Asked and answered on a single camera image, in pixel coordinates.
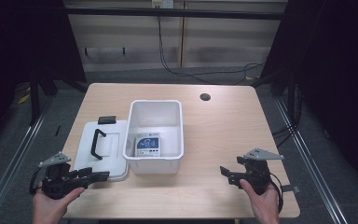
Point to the white wall power outlet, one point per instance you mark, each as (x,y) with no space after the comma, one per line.
(163,3)

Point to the black curtain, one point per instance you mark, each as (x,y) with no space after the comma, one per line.
(21,46)
(338,77)

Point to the person's left hand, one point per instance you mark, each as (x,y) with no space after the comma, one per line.
(49,208)

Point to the black metal stand post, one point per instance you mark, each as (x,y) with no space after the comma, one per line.
(34,99)

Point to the white plastic storage box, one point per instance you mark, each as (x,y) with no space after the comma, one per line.
(155,116)

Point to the metal floor rail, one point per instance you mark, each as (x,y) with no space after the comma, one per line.
(9,168)
(310,161)

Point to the person's right hand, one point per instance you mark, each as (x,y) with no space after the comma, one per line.
(265,207)

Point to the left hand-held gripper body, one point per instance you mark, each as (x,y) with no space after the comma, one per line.
(56,183)

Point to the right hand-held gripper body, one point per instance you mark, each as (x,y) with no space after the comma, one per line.
(258,174)

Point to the white packet with blue label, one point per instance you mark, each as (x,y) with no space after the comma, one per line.
(148,144)

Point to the black horizontal frame bar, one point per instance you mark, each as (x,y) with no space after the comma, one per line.
(167,13)

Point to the yellow floor tape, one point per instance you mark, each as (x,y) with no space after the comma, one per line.
(24,99)

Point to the grey tape strip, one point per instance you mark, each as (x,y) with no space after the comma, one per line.
(291,188)

